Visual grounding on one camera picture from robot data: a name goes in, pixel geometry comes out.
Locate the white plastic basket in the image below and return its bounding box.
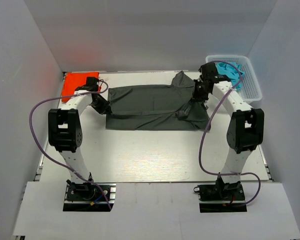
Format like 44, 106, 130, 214
205, 54, 263, 104

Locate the folded orange t-shirt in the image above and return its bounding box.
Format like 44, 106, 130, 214
61, 71, 100, 97

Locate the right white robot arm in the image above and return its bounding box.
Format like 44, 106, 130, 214
192, 62, 265, 200

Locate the crumpled light blue t-shirt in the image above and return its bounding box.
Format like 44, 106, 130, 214
215, 62, 245, 86

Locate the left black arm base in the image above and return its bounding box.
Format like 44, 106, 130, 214
62, 180, 116, 212

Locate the dark grey t-shirt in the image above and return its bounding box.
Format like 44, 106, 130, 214
105, 71, 210, 131

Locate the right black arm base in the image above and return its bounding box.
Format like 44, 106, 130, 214
193, 184, 247, 213

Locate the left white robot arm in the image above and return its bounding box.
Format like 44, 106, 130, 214
48, 76, 112, 200

